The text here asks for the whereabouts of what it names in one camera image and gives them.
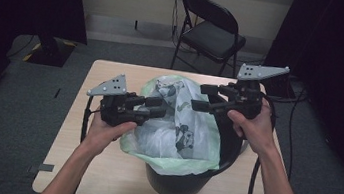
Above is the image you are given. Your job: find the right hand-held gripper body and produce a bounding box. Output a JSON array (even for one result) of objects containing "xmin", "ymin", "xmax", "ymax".
[{"xmin": 224, "ymin": 59, "xmax": 291, "ymax": 125}]

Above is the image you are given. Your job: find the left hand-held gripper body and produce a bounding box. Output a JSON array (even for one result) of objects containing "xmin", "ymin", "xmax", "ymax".
[{"xmin": 82, "ymin": 69, "xmax": 143, "ymax": 131}]

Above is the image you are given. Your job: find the panda print trash bag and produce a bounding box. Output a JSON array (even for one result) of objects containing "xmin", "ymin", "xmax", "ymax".
[{"xmin": 115, "ymin": 68, "xmax": 231, "ymax": 184}]

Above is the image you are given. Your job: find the grey plastic trash bin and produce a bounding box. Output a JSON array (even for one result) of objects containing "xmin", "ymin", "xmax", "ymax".
[{"xmin": 141, "ymin": 86, "xmax": 254, "ymax": 194}]

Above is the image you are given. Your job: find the person's left hand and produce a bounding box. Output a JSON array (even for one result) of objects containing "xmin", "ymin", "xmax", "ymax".
[{"xmin": 80, "ymin": 109, "xmax": 139, "ymax": 160}]

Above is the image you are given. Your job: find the person's right hand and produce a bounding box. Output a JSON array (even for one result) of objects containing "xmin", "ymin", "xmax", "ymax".
[{"xmin": 223, "ymin": 94, "xmax": 283, "ymax": 157}]

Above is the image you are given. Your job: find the black folding chair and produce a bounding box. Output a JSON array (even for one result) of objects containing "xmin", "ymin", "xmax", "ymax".
[{"xmin": 170, "ymin": 0, "xmax": 252, "ymax": 80}]

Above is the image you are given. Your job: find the black stand base striped tape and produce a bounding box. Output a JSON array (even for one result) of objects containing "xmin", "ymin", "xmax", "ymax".
[{"xmin": 22, "ymin": 33, "xmax": 78, "ymax": 70}]

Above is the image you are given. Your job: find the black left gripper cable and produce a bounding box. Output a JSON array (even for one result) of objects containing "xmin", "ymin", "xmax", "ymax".
[{"xmin": 78, "ymin": 95, "xmax": 103, "ymax": 146}]

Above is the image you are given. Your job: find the black floor cable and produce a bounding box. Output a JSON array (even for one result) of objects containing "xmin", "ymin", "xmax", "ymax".
[{"xmin": 263, "ymin": 74, "xmax": 310, "ymax": 182}]

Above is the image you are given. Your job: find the black wall socket cable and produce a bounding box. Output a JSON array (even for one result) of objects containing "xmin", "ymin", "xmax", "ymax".
[{"xmin": 165, "ymin": 0, "xmax": 187, "ymax": 51}]

